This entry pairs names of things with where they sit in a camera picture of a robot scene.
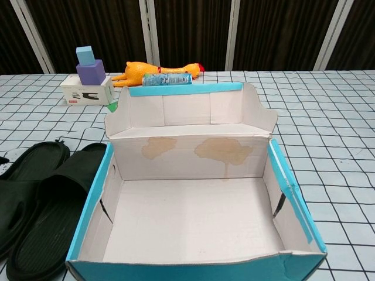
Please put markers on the light blue foam block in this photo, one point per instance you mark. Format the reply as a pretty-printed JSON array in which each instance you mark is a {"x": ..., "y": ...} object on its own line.
[{"x": 85, "y": 55}]

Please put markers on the white metal screen post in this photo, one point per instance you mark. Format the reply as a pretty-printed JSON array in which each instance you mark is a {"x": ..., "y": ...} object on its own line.
[
  {"x": 32, "y": 35},
  {"x": 235, "y": 35},
  {"x": 149, "y": 35},
  {"x": 334, "y": 35}
]

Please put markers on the black-checked pale blue tablecloth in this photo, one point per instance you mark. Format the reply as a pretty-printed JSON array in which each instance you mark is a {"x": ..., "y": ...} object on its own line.
[{"x": 322, "y": 117}]

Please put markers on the green card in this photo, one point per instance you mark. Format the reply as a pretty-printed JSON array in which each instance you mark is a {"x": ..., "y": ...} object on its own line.
[{"x": 112, "y": 107}]

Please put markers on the white stapler carton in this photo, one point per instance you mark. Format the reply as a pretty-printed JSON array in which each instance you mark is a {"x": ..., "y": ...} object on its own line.
[{"x": 88, "y": 95}]

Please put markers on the yellow rubber chicken toy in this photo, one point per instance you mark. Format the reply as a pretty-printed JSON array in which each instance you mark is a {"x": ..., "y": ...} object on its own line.
[{"x": 136, "y": 73}]

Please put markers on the purple foam block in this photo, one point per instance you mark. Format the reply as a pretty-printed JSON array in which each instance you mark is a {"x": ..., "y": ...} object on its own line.
[{"x": 90, "y": 73}]

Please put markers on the light blue shoe box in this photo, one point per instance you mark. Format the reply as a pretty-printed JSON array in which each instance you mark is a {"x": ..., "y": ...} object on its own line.
[{"x": 190, "y": 219}]

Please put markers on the black slipper with frayed tip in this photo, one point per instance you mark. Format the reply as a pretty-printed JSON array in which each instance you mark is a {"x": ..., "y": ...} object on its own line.
[{"x": 29, "y": 175}]

